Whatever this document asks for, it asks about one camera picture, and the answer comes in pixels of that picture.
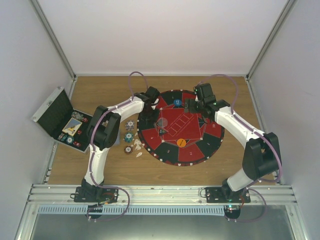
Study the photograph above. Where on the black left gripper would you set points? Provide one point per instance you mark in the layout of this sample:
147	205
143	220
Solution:
154	119

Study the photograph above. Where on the blue 10 chip stack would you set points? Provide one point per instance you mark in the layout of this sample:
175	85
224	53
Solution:
130	125

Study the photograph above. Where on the blue small blind button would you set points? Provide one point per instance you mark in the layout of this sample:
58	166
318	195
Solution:
177	102

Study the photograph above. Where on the green 50 chip stack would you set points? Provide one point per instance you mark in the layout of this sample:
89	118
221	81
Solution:
128	137

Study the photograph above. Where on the orange 100 chip stack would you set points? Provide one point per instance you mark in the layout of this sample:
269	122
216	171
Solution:
128	149

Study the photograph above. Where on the orange big blind button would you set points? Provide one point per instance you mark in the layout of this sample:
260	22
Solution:
181	142

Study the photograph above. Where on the playing card deck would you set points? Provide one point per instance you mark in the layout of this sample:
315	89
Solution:
72	126

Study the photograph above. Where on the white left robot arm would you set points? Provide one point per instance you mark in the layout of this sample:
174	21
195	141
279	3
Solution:
103	132

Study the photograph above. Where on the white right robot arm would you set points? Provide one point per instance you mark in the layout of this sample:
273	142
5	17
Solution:
261	150

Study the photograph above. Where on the clear round dealer button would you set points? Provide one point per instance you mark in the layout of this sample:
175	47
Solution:
162	122

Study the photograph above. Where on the round red black poker mat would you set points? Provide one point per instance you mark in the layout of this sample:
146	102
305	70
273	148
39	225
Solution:
203	136

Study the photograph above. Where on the aluminium poker case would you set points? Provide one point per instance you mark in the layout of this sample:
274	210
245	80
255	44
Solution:
55	113

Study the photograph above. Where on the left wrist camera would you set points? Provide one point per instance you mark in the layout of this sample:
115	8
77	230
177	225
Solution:
152	94

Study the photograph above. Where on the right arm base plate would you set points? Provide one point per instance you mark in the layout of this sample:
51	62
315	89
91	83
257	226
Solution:
223	195

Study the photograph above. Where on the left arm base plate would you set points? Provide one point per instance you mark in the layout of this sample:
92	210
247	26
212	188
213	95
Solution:
95	195

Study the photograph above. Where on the slotted cable duct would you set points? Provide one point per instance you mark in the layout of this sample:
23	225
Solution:
159	210

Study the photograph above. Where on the front aluminium rail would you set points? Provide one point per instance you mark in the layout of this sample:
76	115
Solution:
162	195

